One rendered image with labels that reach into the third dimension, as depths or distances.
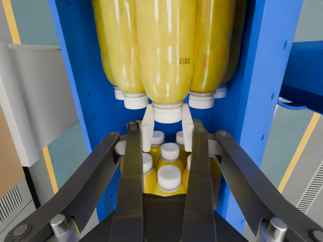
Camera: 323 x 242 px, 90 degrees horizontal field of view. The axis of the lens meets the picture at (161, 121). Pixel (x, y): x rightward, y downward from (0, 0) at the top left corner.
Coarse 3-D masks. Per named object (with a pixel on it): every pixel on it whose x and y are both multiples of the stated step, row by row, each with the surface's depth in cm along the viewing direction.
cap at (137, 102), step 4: (124, 96) 25; (144, 96) 25; (124, 100) 25; (128, 100) 25; (132, 100) 24; (136, 100) 24; (140, 100) 25; (144, 100) 25; (148, 100) 26; (124, 104) 26; (128, 104) 25; (132, 104) 24; (136, 104) 24; (140, 104) 25; (144, 104) 25; (148, 104) 26; (128, 108) 25; (132, 108) 25; (136, 108) 25; (140, 108) 25
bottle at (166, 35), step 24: (144, 0) 15; (168, 0) 14; (192, 0) 15; (144, 24) 16; (168, 24) 15; (192, 24) 16; (144, 48) 17; (168, 48) 16; (192, 48) 17; (144, 72) 18; (168, 72) 17; (192, 72) 18; (168, 96) 18
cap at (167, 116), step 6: (156, 108) 20; (180, 108) 20; (156, 114) 20; (162, 114) 20; (168, 114) 20; (174, 114) 20; (180, 114) 21; (156, 120) 21; (162, 120) 20; (168, 120) 20; (174, 120) 20; (180, 120) 21
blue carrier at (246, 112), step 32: (64, 0) 21; (256, 0) 11; (288, 0) 11; (64, 32) 21; (256, 32) 11; (288, 32) 13; (96, 64) 29; (256, 64) 12; (96, 96) 29; (256, 96) 13; (96, 128) 30; (160, 128) 43; (224, 128) 35; (256, 128) 15; (256, 160) 17; (224, 192) 38
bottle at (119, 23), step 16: (112, 0) 18; (128, 0) 18; (112, 16) 19; (128, 16) 19; (112, 32) 20; (128, 32) 19; (112, 48) 21; (128, 48) 20; (112, 64) 22; (128, 64) 21; (128, 80) 22; (128, 96) 24
